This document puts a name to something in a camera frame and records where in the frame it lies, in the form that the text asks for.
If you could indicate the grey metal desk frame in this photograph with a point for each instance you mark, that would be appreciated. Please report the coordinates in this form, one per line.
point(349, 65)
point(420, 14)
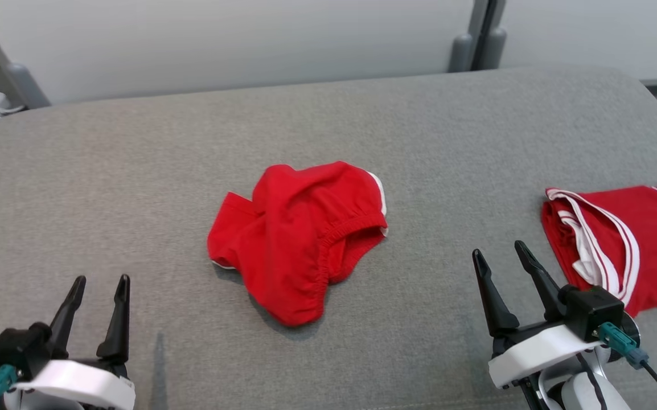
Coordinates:
point(15, 80)

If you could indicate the red white-trimmed T-shirt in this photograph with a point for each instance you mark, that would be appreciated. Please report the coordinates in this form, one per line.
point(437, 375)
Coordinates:
point(647, 250)

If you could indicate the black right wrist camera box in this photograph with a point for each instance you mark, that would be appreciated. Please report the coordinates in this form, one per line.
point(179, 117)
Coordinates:
point(593, 310)

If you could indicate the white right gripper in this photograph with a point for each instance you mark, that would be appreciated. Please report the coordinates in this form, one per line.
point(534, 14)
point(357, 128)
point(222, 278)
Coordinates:
point(533, 353)

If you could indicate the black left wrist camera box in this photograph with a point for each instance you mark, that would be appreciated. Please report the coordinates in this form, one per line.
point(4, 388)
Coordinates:
point(18, 347)

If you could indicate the red shorts with white stripes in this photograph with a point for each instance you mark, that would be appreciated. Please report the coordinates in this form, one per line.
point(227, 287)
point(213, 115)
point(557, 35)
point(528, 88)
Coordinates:
point(294, 239)

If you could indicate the grey metal post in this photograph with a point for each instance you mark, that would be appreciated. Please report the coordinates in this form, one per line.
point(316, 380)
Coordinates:
point(479, 40)

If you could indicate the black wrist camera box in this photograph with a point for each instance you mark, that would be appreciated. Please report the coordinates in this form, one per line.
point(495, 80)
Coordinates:
point(593, 310)
point(18, 347)

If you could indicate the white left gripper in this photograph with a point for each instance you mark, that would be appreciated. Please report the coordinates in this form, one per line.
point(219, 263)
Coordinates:
point(72, 387)

